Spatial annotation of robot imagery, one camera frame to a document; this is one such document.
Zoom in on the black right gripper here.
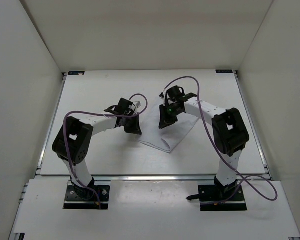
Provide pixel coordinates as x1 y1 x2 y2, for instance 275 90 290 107
158 104 183 130

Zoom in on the white skirt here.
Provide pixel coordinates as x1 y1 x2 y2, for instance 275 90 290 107
138 96 199 153

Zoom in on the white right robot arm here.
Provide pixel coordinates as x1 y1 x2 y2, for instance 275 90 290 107
158 86 250 200

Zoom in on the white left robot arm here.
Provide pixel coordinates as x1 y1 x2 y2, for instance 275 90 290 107
52 98 142 199

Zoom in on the blue right corner label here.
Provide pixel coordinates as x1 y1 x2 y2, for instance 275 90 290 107
215 69 233 74

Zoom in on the blue corner label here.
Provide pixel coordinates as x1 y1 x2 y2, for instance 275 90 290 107
215 69 233 74
67 71 85 76

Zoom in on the blue left corner label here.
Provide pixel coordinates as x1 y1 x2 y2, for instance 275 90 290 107
67 71 85 76

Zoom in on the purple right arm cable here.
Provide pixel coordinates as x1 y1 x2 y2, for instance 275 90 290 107
162 76 278 201

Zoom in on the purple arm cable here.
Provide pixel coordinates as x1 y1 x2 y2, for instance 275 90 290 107
63 93 148 196
162 76 278 201

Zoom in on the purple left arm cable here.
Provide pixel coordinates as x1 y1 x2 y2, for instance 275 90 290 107
63 93 148 196

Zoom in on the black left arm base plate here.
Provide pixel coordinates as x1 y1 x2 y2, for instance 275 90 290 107
63 183 111 210

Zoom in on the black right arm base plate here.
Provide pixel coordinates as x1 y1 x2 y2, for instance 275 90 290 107
198 185 248 212

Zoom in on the aluminium front rail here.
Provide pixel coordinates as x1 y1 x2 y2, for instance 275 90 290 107
91 174 273 182

